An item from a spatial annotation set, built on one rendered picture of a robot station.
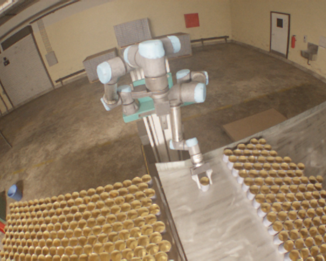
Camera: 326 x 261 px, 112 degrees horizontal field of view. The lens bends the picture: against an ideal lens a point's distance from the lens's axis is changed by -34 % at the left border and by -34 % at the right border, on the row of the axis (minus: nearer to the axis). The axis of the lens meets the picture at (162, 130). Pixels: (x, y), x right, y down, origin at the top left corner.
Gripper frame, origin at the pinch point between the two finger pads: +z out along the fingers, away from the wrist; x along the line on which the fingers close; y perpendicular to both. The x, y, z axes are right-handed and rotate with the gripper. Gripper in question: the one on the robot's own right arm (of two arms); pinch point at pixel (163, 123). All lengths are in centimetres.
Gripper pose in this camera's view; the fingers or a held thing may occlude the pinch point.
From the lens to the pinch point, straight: 64.9
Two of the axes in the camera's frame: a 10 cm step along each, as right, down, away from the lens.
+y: 9.8, -2.1, 0.3
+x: -1.6, -6.1, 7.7
